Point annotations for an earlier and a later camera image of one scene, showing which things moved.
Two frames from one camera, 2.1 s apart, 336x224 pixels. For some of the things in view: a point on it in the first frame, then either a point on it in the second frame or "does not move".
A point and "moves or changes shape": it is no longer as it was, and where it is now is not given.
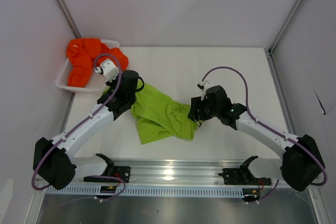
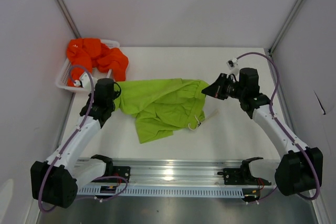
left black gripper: [111, 84] to [115, 96]
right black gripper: [197, 103] to [216, 89]
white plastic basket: [96, 84] does not move
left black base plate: [123, 172] does not move
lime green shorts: [158, 117] moves or changes shape
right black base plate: [242, 176] does not move
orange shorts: [85, 54] does not move
